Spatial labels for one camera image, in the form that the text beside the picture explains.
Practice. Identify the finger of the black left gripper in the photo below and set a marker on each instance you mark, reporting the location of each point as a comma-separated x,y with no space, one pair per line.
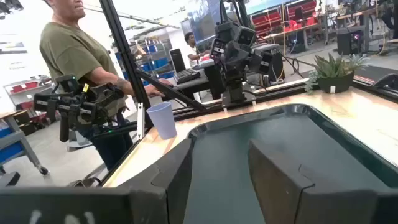
262,62
218,49

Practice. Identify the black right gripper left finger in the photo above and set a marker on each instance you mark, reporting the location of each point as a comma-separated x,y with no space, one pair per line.
168,186

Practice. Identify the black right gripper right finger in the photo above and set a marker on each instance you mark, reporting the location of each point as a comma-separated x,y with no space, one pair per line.
280,186

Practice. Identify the blue plastic cup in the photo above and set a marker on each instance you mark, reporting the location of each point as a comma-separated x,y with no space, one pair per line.
163,121

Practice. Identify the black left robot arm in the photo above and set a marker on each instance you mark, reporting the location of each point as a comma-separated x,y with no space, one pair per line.
237,91

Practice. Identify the dark green plastic tray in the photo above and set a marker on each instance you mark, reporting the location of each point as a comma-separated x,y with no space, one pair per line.
280,130

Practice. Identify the person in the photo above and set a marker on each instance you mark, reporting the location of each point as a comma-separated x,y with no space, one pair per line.
71,53
191,51

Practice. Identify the black keyboard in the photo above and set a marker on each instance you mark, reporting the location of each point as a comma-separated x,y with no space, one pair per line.
186,75

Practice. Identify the black computer monitor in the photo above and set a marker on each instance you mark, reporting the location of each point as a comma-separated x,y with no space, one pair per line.
178,60

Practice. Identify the rack with red bins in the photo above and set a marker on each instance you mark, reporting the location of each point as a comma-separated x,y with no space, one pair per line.
280,17

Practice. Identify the succulent plant in black pot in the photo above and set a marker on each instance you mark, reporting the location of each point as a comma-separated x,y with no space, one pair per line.
334,82

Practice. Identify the black computer tower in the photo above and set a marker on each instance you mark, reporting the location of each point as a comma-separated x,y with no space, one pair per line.
349,42

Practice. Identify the black hazard-striped floor mat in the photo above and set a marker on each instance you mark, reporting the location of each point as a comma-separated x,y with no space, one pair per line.
376,74

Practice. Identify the grey cart with blue bins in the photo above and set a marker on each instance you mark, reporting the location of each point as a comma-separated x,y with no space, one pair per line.
14,140

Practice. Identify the shelf with red bins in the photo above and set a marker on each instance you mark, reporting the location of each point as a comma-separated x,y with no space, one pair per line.
25,88

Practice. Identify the black aluminium table frame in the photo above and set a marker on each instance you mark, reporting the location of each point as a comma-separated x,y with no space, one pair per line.
124,46

